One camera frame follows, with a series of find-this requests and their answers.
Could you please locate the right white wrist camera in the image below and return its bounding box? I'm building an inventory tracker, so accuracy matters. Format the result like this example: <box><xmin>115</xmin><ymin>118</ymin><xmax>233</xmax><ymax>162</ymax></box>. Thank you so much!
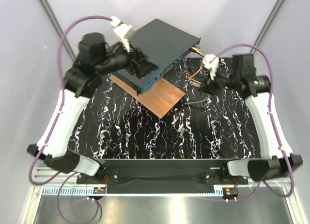
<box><xmin>201</xmin><ymin>54</ymin><xmax>219</xmax><ymax>81</ymax></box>

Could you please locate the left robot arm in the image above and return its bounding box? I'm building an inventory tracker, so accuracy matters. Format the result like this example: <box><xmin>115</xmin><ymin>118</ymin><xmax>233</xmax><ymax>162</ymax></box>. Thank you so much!
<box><xmin>27</xmin><ymin>31</ymin><xmax>158</xmax><ymax>183</ymax></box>

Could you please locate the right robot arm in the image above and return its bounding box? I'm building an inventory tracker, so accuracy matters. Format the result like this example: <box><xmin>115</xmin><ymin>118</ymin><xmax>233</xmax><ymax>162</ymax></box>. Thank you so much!
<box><xmin>199</xmin><ymin>54</ymin><xmax>303</xmax><ymax>184</ymax></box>

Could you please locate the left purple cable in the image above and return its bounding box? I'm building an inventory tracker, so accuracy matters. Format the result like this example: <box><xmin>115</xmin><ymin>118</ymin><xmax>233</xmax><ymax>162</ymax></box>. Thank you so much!
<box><xmin>28</xmin><ymin>15</ymin><xmax>114</xmax><ymax>224</ymax></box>

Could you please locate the purple cable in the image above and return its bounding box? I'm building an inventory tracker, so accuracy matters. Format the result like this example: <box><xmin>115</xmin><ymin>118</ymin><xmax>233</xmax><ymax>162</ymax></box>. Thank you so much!
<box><xmin>213</xmin><ymin>44</ymin><xmax>295</xmax><ymax>203</ymax></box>
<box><xmin>28</xmin><ymin>15</ymin><xmax>114</xmax><ymax>224</ymax></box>

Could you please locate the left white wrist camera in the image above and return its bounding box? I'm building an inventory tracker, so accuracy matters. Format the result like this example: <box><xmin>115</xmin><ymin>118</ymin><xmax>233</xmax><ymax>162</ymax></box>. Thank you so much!
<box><xmin>110</xmin><ymin>16</ymin><xmax>135</xmax><ymax>53</ymax></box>

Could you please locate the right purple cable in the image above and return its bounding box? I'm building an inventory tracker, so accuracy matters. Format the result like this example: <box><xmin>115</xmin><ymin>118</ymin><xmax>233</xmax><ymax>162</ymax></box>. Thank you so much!
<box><xmin>213</xmin><ymin>44</ymin><xmax>295</xmax><ymax>203</ymax></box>

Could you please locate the left aluminium frame post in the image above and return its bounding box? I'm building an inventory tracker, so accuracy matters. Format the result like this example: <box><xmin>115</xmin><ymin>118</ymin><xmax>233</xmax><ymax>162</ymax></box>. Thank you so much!
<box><xmin>38</xmin><ymin>0</ymin><xmax>76</xmax><ymax>61</ymax></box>

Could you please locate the aluminium frame post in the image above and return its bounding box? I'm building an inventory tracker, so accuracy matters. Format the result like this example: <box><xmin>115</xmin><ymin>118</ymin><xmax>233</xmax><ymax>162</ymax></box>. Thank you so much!
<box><xmin>38</xmin><ymin>0</ymin><xmax>76</xmax><ymax>61</ymax></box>
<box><xmin>253</xmin><ymin>0</ymin><xmax>286</xmax><ymax>47</ymax></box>

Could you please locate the aluminium rail profile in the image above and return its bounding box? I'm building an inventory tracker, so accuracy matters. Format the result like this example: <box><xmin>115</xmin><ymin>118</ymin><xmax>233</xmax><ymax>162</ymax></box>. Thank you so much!
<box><xmin>32</xmin><ymin>167</ymin><xmax>74</xmax><ymax>185</ymax></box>

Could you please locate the black network cable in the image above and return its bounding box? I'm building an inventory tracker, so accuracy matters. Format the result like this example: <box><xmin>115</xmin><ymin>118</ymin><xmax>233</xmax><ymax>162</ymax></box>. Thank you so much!
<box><xmin>185</xmin><ymin>64</ymin><xmax>211</xmax><ymax>108</ymax></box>

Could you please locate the yellow network cable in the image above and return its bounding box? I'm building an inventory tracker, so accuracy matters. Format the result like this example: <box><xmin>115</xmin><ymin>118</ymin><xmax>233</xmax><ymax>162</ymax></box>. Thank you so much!
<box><xmin>186</xmin><ymin>46</ymin><xmax>206</xmax><ymax>85</ymax></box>

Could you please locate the slotted cable duct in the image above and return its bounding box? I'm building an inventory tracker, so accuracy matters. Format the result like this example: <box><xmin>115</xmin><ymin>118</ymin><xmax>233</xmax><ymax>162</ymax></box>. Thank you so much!
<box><xmin>42</xmin><ymin>185</ymin><xmax>238</xmax><ymax>197</ymax></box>

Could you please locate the dark grey network switch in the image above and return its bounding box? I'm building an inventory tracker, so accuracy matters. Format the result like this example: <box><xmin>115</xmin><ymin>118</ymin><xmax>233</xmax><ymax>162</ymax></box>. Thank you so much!
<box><xmin>113</xmin><ymin>18</ymin><xmax>201</xmax><ymax>95</ymax></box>

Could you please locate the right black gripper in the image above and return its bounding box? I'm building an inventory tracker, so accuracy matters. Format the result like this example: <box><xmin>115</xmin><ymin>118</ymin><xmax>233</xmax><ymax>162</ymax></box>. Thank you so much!
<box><xmin>197</xmin><ymin>66</ymin><xmax>239</xmax><ymax>96</ymax></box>

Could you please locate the right aluminium frame post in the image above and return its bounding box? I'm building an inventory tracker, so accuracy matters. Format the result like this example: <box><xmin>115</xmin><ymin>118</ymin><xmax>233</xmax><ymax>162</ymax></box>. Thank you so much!
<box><xmin>253</xmin><ymin>0</ymin><xmax>286</xmax><ymax>47</ymax></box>

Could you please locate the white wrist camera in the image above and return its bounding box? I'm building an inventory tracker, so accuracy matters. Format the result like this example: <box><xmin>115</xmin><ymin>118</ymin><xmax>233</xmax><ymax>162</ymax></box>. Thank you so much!
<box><xmin>110</xmin><ymin>16</ymin><xmax>135</xmax><ymax>53</ymax></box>
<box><xmin>201</xmin><ymin>54</ymin><xmax>219</xmax><ymax>81</ymax></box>

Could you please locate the black marble pattern mat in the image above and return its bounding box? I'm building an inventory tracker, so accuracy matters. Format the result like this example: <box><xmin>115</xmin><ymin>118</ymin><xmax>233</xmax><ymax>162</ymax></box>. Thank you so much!
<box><xmin>68</xmin><ymin>58</ymin><xmax>261</xmax><ymax>159</ymax></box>

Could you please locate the wooden base board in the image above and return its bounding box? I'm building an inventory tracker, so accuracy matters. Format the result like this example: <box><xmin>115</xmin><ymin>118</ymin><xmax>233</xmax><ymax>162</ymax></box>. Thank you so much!
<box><xmin>110</xmin><ymin>75</ymin><xmax>185</xmax><ymax>119</ymax></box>

